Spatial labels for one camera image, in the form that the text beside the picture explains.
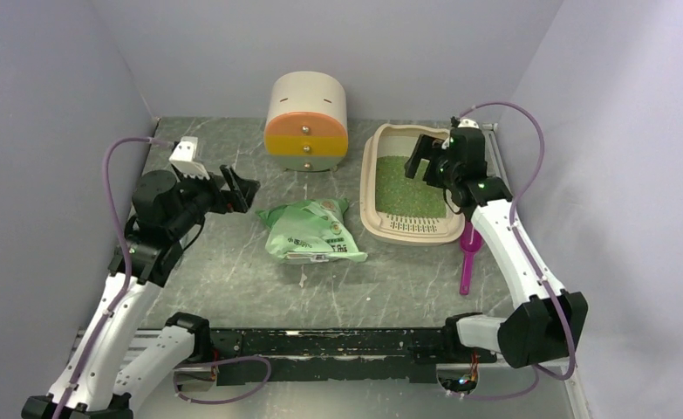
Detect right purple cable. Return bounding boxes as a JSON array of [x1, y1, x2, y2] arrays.
[[450, 101, 578, 402]]

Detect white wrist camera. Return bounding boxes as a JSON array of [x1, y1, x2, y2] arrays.
[[450, 116, 481, 135], [169, 136, 209, 180]]

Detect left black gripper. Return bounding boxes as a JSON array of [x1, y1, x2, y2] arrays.
[[167, 162, 258, 237]]

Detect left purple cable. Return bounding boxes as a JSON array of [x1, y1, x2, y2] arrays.
[[51, 136, 273, 419]]

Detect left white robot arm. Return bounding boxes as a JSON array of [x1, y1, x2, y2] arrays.
[[21, 166, 260, 418]]

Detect black mounting rail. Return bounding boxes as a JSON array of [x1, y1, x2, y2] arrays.
[[211, 327, 497, 385]]

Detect magenta plastic scoop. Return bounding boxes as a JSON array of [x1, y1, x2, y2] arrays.
[[459, 222, 483, 295]]

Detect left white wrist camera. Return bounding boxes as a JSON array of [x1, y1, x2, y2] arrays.
[[169, 136, 209, 180]]

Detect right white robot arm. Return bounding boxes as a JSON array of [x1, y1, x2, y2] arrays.
[[405, 127, 588, 368]]

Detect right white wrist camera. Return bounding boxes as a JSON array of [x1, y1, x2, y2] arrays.
[[450, 116, 481, 135]]

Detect beige orange drawer cabinet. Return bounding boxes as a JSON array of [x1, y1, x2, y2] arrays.
[[263, 71, 349, 172]]

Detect purple cable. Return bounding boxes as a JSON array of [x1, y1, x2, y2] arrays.
[[51, 136, 273, 419], [450, 101, 578, 402]]

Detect beige litter box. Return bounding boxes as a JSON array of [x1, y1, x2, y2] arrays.
[[359, 123, 464, 246]]

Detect green litter bag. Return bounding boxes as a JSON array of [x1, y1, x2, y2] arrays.
[[256, 198, 368, 264]]

